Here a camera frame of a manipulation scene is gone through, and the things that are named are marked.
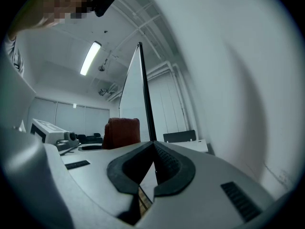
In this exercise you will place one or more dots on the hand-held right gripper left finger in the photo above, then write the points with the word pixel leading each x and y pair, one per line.
pixel 90 175

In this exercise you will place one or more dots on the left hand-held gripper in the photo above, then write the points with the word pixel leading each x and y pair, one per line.
pixel 47 131

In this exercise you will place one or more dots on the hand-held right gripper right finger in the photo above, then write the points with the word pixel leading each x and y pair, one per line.
pixel 205 199

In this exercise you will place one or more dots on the red cloth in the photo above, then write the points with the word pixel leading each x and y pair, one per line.
pixel 122 132

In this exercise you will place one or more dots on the whiteboard with black frame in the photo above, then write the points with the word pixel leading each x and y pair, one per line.
pixel 135 92

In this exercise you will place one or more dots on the black chairs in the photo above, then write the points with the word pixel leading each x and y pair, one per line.
pixel 91 138

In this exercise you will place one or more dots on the white desk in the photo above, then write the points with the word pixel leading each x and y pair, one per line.
pixel 193 145

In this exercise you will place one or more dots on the person's white shirt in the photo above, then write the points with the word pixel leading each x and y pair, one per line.
pixel 14 85

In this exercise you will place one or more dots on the black desk partition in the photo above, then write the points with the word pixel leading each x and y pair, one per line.
pixel 179 135

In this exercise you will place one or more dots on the ceiling-mounted device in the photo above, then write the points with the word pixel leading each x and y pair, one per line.
pixel 104 91

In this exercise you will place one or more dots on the long ceiling light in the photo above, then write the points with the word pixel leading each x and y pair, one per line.
pixel 90 57

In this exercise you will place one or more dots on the person's head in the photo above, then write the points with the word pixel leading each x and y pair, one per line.
pixel 47 6

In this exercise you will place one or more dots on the white ceiling pipes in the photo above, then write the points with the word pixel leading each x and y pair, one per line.
pixel 152 32

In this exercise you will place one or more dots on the black head-worn camera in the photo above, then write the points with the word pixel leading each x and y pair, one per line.
pixel 103 1

